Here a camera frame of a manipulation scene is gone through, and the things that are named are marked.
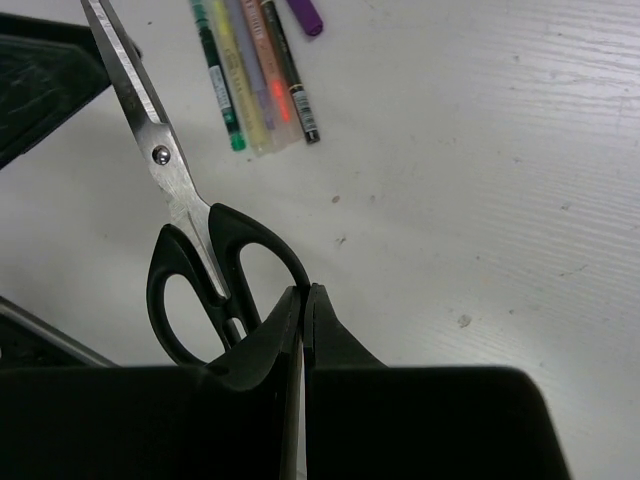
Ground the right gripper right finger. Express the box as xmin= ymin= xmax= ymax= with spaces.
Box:
xmin=303 ymin=283 xmax=385 ymax=479

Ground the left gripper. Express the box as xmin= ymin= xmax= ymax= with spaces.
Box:
xmin=0 ymin=13 xmax=111 ymax=167

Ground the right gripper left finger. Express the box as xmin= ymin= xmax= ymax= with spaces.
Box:
xmin=202 ymin=287 xmax=304 ymax=479

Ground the white marker purple cap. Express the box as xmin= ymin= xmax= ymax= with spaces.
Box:
xmin=287 ymin=0 xmax=324 ymax=37

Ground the grey purple highlighter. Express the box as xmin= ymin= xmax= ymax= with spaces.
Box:
xmin=225 ymin=0 xmax=279 ymax=152

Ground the orange highlighter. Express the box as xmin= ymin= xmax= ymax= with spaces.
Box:
xmin=240 ymin=0 xmax=302 ymax=147

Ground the black thin pen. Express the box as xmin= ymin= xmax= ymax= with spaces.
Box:
xmin=260 ymin=1 xmax=320 ymax=144

